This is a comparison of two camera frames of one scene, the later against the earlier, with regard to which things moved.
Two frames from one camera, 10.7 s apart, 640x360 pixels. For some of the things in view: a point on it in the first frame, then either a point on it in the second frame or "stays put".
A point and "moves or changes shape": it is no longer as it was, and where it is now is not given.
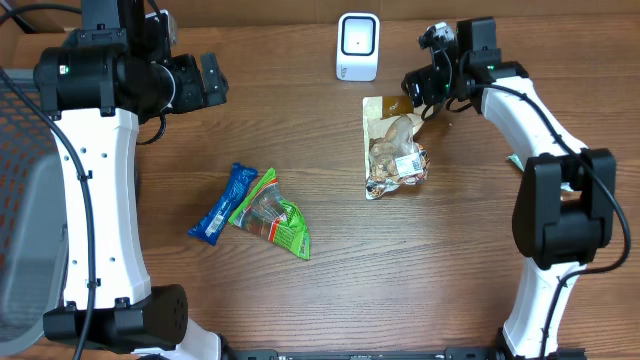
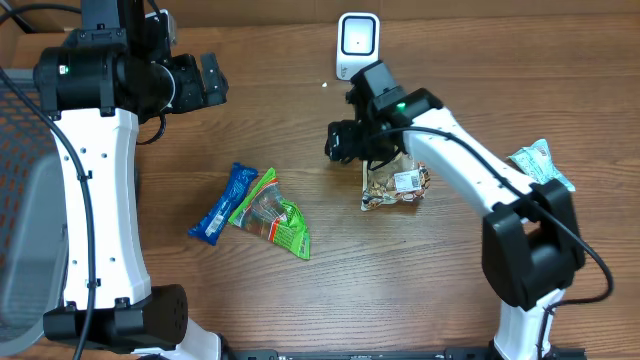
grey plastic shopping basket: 33,216 stays put
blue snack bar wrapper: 238,183 stays put
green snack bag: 266,213 stays put
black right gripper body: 434,84 to 352,136
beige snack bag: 392,156 moves or changes shape
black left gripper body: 190,92 stays put
